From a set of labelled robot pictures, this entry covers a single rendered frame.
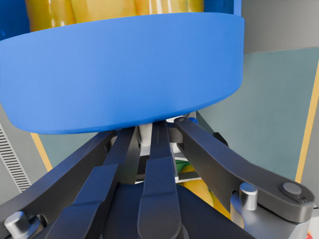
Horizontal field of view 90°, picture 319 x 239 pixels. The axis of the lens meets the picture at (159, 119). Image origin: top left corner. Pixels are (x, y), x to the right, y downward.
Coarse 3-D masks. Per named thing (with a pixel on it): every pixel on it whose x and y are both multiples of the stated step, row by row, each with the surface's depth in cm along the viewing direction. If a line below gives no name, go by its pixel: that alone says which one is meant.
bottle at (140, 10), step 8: (136, 0) 18; (144, 0) 17; (152, 0) 17; (160, 0) 17; (168, 0) 17; (176, 0) 17; (184, 0) 18; (136, 8) 18; (144, 8) 17; (152, 8) 17; (160, 8) 17; (168, 8) 17; (176, 8) 17; (184, 8) 18
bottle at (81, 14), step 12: (72, 0) 15; (84, 0) 14; (96, 0) 14; (108, 0) 15; (120, 0) 15; (132, 0) 16; (84, 12) 15; (96, 12) 15; (108, 12) 15; (120, 12) 15; (132, 12) 16
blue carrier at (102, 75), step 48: (0, 0) 19; (240, 0) 17; (0, 48) 10; (48, 48) 9; (96, 48) 9; (144, 48) 9; (192, 48) 10; (240, 48) 14; (0, 96) 12; (48, 96) 10; (96, 96) 10; (144, 96) 10; (192, 96) 11
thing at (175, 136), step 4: (168, 124) 14; (172, 124) 14; (168, 128) 13; (172, 128) 13; (176, 128) 13; (168, 132) 13; (172, 132) 13; (176, 132) 13; (180, 132) 13; (172, 136) 13; (176, 136) 13; (180, 136) 13; (172, 140) 14; (176, 140) 13; (180, 140) 13
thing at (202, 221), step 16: (128, 192) 7; (192, 192) 6; (112, 208) 6; (128, 208) 6; (192, 208) 5; (208, 208) 5; (112, 224) 5; (128, 224) 5; (192, 224) 5; (208, 224) 5; (224, 224) 5
